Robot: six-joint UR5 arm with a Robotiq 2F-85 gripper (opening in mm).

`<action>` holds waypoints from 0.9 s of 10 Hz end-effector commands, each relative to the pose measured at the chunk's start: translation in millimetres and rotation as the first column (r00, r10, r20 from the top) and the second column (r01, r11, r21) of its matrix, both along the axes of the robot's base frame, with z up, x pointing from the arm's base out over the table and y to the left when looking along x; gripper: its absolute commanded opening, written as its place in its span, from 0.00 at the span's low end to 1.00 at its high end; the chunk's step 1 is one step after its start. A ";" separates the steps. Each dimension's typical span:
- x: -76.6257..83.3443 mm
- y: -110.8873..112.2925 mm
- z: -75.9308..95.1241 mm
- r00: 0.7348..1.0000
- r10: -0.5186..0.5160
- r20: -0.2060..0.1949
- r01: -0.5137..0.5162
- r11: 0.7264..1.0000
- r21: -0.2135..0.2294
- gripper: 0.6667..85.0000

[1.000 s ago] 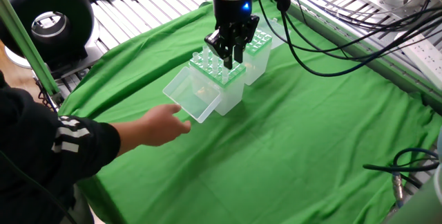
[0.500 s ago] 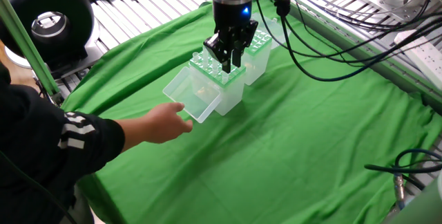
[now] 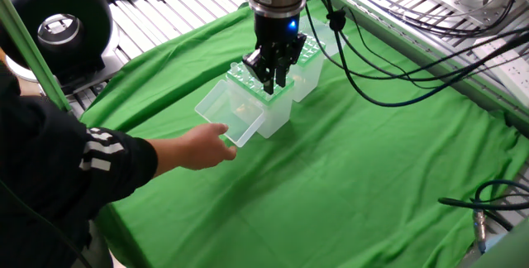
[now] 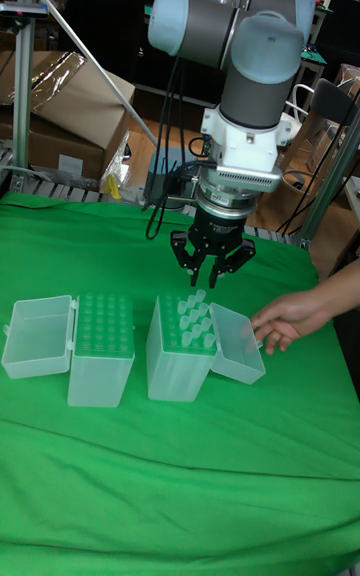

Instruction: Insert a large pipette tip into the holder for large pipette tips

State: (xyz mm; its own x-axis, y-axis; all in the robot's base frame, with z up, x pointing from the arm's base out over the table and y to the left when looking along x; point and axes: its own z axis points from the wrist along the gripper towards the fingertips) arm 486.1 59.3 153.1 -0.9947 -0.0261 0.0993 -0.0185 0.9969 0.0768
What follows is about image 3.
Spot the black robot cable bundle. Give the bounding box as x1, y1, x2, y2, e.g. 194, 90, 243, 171
303, 0, 529, 108

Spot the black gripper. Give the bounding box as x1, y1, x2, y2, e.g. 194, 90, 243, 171
242, 9, 307, 95

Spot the person's right hand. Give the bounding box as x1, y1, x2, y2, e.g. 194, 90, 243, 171
177, 122, 239, 172

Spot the green frame post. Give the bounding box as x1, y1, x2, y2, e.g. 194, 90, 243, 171
0, 0, 72, 112

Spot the green cloth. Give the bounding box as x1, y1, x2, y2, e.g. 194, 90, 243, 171
80, 0, 529, 268

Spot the translucent tip box holding tips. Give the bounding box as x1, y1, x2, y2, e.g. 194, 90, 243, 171
193, 61, 295, 148

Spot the translucent tip box nearly empty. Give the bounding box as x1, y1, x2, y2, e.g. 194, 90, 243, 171
288, 14, 349, 103

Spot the white power strip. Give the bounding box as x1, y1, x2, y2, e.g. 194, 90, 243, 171
473, 36, 529, 108

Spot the black round ring device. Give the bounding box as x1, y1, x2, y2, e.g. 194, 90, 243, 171
0, 0, 122, 96

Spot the bare right forearm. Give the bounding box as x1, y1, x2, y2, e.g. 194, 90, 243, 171
145, 134, 185, 178

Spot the black cable with metal plug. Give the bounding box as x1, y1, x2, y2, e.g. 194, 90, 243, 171
437, 179, 529, 255

